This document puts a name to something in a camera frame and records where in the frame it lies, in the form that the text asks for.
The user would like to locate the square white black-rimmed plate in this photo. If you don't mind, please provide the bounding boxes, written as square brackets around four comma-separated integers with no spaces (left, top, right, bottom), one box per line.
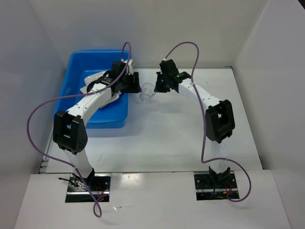
[80,86,88,94]

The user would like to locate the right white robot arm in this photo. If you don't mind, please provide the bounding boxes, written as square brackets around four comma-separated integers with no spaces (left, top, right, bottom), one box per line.
[154,59,235,187]

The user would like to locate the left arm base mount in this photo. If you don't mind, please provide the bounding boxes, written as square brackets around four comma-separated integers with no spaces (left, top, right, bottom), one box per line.
[58,173,111,203]

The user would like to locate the round white bowl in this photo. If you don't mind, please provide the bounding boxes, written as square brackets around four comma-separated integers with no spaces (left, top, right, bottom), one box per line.
[99,92,121,109]

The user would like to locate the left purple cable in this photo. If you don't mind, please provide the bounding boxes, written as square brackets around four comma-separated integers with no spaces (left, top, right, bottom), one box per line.
[26,42,133,218]

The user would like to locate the rectangular white plate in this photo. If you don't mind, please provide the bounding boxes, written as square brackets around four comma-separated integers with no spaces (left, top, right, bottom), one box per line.
[84,71,105,87]

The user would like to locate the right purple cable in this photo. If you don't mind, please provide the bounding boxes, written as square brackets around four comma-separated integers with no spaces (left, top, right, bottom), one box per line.
[163,42,252,203]

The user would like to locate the blue plastic bin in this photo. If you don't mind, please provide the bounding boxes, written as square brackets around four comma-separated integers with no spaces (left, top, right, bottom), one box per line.
[59,50,128,129]

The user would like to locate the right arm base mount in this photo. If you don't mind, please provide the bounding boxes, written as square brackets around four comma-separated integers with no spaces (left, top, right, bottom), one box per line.
[194,172,240,201]

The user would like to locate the clear plastic cup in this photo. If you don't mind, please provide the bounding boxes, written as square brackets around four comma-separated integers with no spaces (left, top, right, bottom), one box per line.
[139,83,156,103]

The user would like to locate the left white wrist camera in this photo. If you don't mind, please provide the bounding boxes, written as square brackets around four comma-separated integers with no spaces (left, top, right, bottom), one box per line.
[121,58,135,75]

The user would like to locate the round black plate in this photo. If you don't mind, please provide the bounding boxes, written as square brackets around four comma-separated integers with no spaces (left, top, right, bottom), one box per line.
[86,81,96,93]

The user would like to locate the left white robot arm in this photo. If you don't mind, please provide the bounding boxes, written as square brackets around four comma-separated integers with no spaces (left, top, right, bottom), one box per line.
[53,59,141,191]

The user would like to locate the purple cable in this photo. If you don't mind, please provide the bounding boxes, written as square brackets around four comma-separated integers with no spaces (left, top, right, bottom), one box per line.
[163,42,252,203]
[26,42,133,218]

